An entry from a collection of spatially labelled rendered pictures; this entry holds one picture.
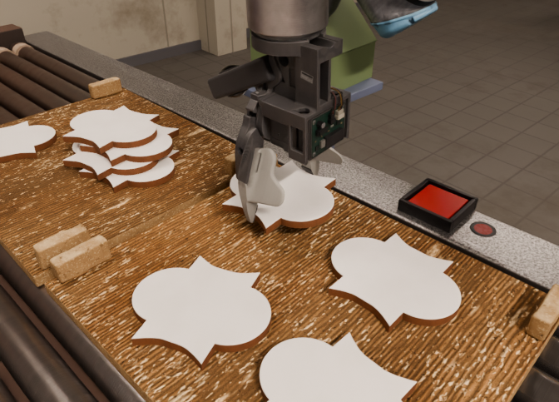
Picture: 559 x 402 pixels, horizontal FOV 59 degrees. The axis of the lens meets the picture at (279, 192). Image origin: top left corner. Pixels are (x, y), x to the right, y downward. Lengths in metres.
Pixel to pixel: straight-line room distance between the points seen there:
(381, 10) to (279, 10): 0.56
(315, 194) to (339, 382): 0.23
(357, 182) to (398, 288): 0.25
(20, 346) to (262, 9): 0.38
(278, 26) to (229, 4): 3.73
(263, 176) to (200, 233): 0.12
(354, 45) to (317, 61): 0.71
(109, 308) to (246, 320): 0.14
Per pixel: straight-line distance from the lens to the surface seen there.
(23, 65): 1.31
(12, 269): 0.65
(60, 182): 0.75
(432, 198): 0.70
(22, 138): 0.87
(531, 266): 0.65
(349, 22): 1.20
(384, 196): 0.71
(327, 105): 0.48
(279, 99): 0.50
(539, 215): 2.49
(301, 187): 0.60
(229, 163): 0.69
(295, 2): 0.45
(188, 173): 0.72
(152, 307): 0.50
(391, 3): 0.98
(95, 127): 0.78
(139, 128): 0.76
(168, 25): 4.20
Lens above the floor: 1.30
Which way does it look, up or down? 33 degrees down
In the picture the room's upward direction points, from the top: straight up
